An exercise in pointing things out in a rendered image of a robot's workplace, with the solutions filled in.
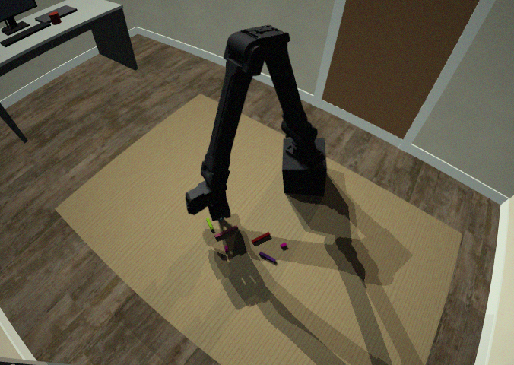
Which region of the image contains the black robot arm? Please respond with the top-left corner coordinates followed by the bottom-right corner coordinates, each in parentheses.
top-left (186, 25), bottom-right (323, 215)

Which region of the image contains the purple rod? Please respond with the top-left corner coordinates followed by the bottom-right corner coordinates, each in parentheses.
top-left (259, 252), bottom-right (276, 263)

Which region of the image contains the red rod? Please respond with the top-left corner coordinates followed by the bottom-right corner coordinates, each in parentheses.
top-left (252, 232), bottom-right (270, 243)

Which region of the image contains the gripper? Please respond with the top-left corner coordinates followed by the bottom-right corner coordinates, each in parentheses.
top-left (211, 197), bottom-right (231, 221)

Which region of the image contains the pink rod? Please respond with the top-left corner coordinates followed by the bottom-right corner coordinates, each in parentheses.
top-left (214, 225), bottom-right (238, 239)

